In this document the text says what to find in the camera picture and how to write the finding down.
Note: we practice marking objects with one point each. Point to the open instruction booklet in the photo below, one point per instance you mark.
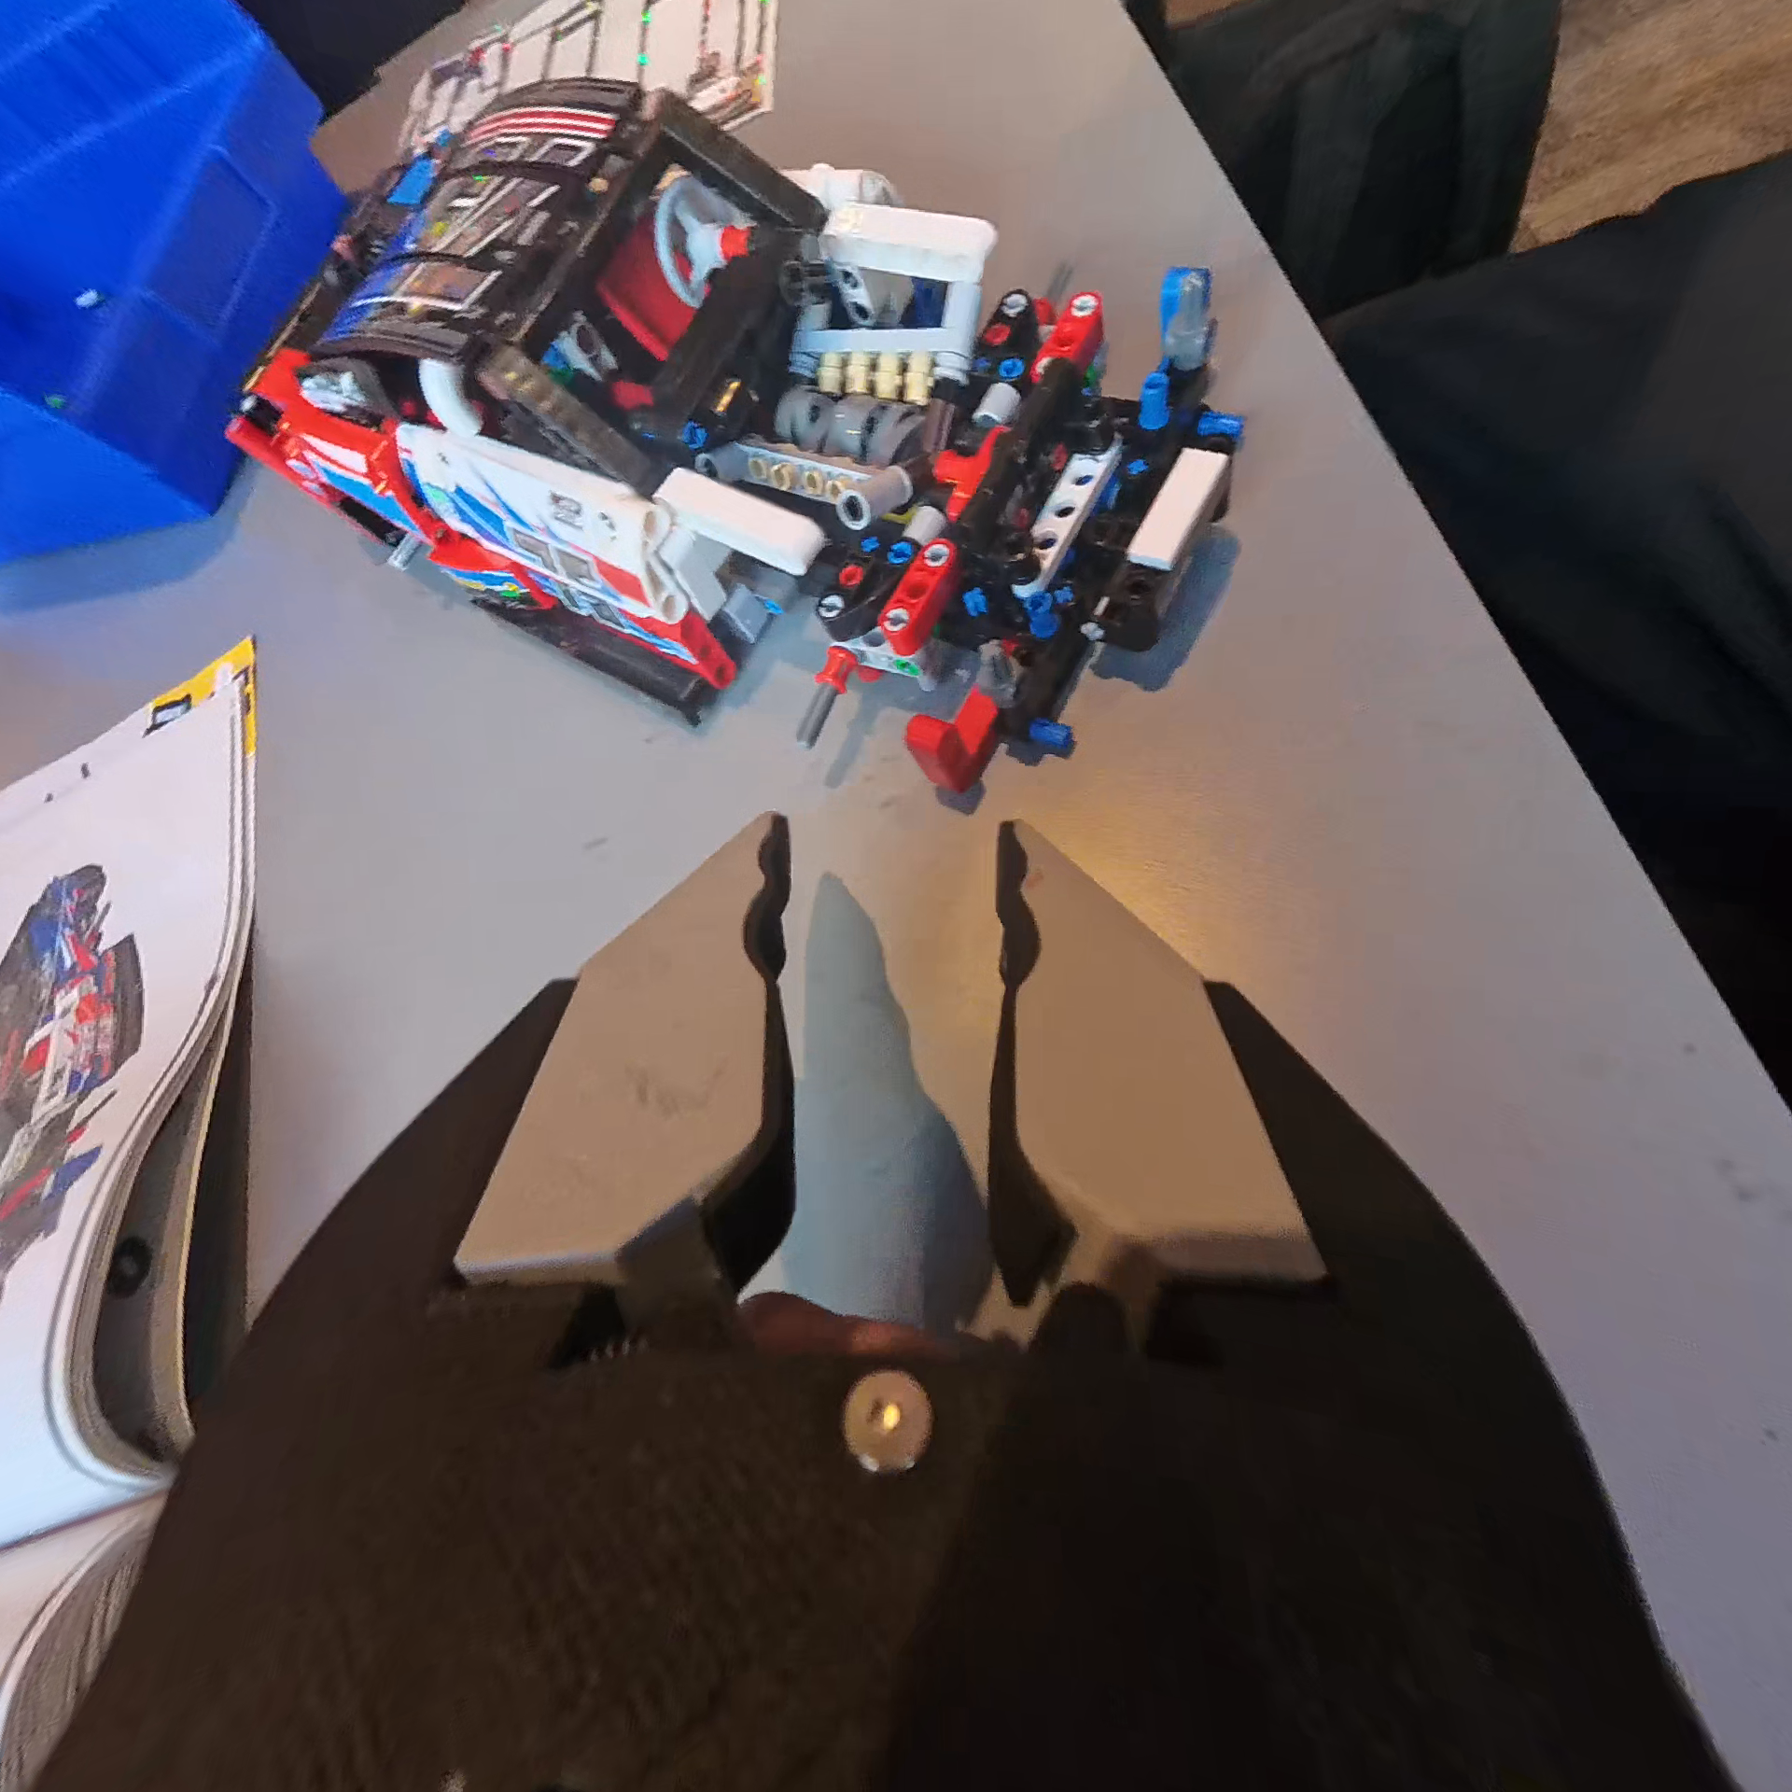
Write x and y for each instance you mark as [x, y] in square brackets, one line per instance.
[113, 1050]

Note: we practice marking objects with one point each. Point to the black backpack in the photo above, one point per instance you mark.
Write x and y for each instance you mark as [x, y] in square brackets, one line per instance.
[1373, 127]

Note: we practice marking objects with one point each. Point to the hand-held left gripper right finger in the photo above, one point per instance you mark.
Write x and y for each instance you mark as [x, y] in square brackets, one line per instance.
[1134, 1120]

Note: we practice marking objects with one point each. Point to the blue plastic bin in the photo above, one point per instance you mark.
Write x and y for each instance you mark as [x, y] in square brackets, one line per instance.
[140, 281]

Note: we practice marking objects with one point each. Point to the brick-built toy race car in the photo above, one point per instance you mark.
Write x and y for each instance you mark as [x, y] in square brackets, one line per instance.
[672, 392]

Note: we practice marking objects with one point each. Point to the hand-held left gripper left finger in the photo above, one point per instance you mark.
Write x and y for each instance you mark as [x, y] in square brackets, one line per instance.
[643, 1120]

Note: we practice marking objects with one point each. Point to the holographic sticker sheet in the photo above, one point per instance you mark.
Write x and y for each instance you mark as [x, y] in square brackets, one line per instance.
[617, 57]

